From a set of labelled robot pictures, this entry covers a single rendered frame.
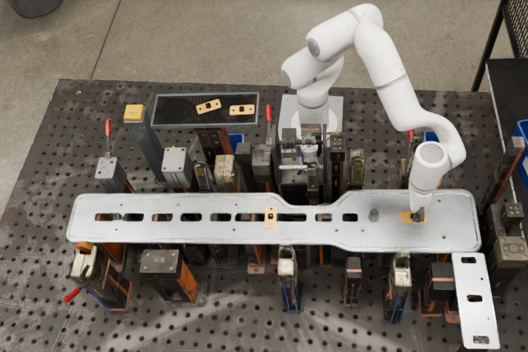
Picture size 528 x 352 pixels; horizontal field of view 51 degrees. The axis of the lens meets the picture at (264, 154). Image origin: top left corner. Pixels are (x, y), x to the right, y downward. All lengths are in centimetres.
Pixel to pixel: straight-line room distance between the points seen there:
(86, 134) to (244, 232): 106
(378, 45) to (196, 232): 87
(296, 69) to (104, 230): 86
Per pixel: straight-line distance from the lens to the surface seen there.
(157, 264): 183
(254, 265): 211
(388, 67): 147
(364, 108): 246
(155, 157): 219
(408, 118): 150
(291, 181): 196
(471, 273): 182
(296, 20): 385
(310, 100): 207
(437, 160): 152
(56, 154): 265
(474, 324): 177
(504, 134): 206
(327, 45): 157
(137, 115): 199
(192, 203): 193
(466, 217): 190
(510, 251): 182
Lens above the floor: 266
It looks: 57 degrees down
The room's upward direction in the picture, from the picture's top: 11 degrees counter-clockwise
